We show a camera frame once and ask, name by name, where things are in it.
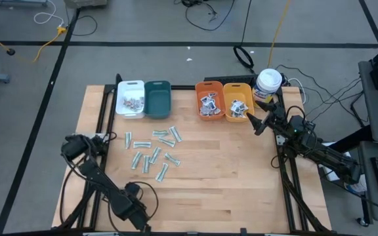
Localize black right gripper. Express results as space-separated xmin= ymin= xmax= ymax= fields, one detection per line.
xmin=246 ymin=100 xmax=291 ymax=136

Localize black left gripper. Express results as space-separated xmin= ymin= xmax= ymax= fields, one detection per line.
xmin=109 ymin=188 xmax=153 ymax=232

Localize white gauze wrapper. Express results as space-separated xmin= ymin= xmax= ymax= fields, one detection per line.
xmin=131 ymin=151 xmax=143 ymax=170

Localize white paper strip packet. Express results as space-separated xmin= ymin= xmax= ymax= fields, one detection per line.
xmin=148 ymin=146 xmax=162 ymax=165

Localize yellow plastic bin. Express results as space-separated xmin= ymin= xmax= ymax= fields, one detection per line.
xmin=222 ymin=82 xmax=255 ymax=123

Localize Lysol wipes canister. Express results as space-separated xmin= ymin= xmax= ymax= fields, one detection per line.
xmin=251 ymin=68 xmax=284 ymax=108

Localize coral plastic bin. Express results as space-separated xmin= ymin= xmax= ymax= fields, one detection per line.
xmin=194 ymin=81 xmax=227 ymax=121

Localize black desk support beam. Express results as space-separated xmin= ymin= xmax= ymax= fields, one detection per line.
xmin=327 ymin=125 xmax=373 ymax=154

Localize teal plastic bin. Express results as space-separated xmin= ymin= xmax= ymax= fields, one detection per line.
xmin=143 ymin=80 xmax=173 ymax=120

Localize white blue floor bag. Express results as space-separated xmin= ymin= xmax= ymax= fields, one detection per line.
xmin=345 ymin=175 xmax=368 ymax=195

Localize white plastic bin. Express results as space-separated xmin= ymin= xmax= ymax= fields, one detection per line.
xmin=115 ymin=79 xmax=146 ymax=120

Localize grey wheeled dolly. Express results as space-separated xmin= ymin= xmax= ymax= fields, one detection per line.
xmin=63 ymin=0 xmax=108 ymax=9

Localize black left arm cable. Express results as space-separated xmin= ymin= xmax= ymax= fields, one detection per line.
xmin=123 ymin=181 xmax=159 ymax=221

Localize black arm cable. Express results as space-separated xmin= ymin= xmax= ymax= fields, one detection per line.
xmin=285 ymin=104 xmax=307 ymax=121
xmin=123 ymin=181 xmax=159 ymax=221

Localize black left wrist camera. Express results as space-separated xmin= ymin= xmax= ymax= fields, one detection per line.
xmin=124 ymin=182 xmax=142 ymax=198

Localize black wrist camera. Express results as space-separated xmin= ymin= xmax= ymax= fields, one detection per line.
xmin=124 ymin=182 xmax=142 ymax=198
xmin=289 ymin=114 xmax=316 ymax=137

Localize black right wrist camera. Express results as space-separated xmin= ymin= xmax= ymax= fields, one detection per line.
xmin=289 ymin=114 xmax=316 ymax=137

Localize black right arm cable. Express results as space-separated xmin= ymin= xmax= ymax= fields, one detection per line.
xmin=285 ymin=104 xmax=307 ymax=121

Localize grey edge bracket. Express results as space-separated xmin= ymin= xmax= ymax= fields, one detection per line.
xmin=82 ymin=231 xmax=121 ymax=236

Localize black right base cable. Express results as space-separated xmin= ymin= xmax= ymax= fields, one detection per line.
xmin=270 ymin=153 xmax=290 ymax=170

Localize black base cable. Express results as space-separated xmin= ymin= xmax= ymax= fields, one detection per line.
xmin=58 ymin=152 xmax=91 ymax=224
xmin=270 ymin=153 xmax=290 ymax=170

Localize black floor cables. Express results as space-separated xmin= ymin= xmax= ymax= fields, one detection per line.
xmin=275 ymin=64 xmax=367 ymax=128

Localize black left base cable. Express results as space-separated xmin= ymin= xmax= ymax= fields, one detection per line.
xmin=58 ymin=152 xmax=91 ymax=224

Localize yellow hanging cable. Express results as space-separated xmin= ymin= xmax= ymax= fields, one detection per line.
xmin=266 ymin=0 xmax=292 ymax=69

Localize black hanging cable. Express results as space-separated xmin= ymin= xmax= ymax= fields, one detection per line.
xmin=232 ymin=0 xmax=255 ymax=75

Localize floor cable bundle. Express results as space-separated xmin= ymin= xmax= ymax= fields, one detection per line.
xmin=174 ymin=0 xmax=236 ymax=32

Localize thin black floor cable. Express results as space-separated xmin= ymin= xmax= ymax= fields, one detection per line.
xmin=64 ymin=5 xmax=98 ymax=37

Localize yellow floor extension cord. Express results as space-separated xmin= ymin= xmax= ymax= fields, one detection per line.
xmin=0 ymin=24 xmax=68 ymax=64

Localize white floor cable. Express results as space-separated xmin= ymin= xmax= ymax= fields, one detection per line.
xmin=33 ymin=0 xmax=66 ymax=28

